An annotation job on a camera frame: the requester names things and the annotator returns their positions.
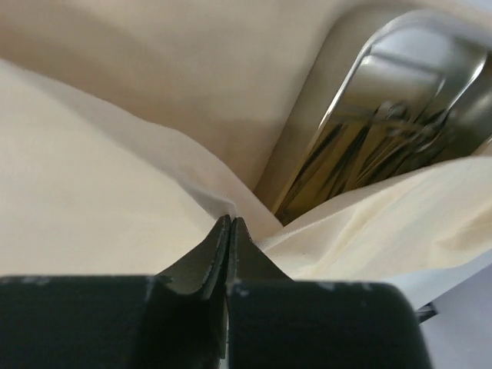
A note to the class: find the beige cloth wrap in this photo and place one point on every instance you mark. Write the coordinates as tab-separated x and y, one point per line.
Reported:
129	127

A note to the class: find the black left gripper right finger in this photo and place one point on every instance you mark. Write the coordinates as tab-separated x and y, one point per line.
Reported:
276	322

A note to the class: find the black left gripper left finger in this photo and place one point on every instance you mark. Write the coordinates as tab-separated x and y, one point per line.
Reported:
173	319

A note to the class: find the metal instrument tray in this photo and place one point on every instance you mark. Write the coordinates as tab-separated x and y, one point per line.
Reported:
394	88

